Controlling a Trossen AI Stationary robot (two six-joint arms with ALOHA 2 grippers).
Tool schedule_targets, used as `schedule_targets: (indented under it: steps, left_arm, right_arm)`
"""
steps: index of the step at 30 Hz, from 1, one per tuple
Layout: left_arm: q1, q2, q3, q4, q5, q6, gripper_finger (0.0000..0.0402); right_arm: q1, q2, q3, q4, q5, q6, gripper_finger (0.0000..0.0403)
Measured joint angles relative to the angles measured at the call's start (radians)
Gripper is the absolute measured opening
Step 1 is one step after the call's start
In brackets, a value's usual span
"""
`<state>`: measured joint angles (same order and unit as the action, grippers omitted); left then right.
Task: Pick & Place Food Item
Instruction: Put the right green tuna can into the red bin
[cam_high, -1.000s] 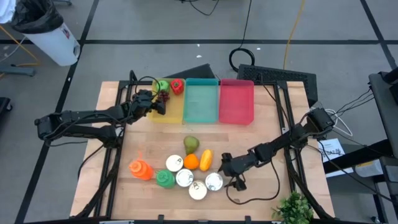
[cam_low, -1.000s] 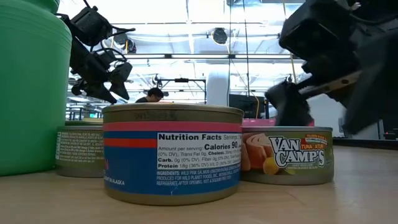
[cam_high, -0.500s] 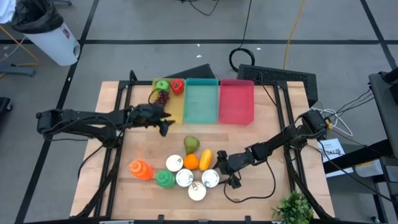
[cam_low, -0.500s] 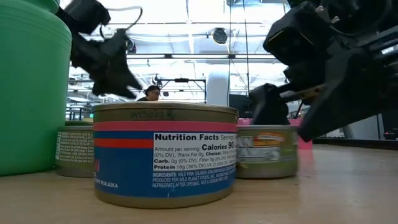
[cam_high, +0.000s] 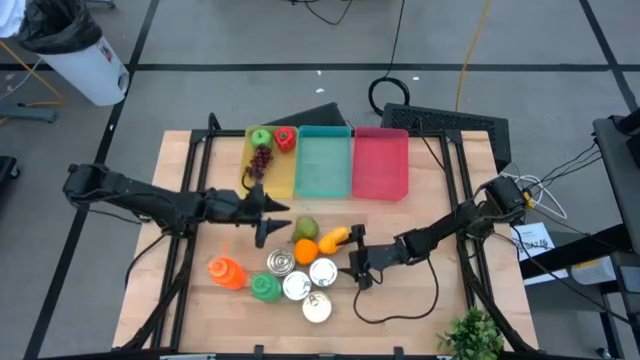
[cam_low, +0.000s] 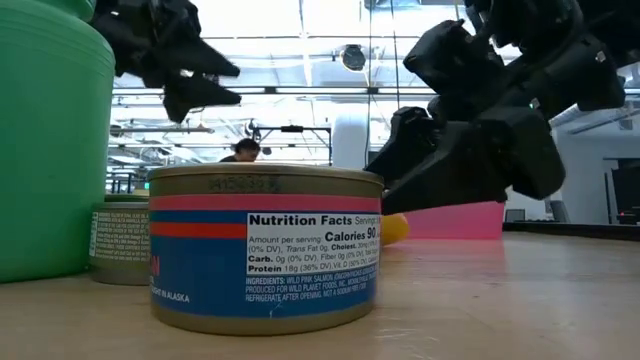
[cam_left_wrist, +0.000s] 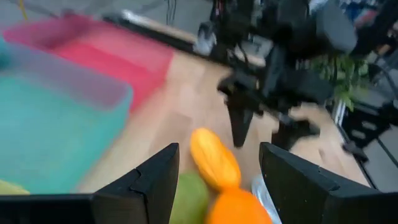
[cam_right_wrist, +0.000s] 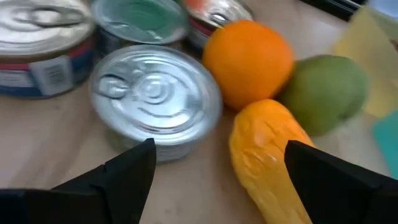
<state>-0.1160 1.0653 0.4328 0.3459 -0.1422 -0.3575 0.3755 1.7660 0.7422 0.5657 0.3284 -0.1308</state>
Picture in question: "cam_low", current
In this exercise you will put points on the person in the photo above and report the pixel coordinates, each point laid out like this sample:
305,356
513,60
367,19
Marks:
245,150

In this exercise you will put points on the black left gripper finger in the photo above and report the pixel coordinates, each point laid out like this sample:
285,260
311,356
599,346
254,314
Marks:
190,97
200,60

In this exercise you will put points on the blue label tin can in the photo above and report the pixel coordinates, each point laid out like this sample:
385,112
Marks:
265,250

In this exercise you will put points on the black aluminium table frame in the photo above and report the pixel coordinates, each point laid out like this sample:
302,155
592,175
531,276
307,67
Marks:
575,231

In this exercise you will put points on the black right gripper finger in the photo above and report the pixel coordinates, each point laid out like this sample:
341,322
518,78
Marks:
405,135
450,175

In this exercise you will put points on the red translucent plastic bin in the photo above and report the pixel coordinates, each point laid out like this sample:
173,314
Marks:
455,222

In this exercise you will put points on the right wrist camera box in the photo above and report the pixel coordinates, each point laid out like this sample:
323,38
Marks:
450,55

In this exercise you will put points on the yellow mango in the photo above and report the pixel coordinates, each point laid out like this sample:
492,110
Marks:
395,230

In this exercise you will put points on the black metal rack frame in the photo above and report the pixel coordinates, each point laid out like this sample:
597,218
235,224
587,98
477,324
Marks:
292,128

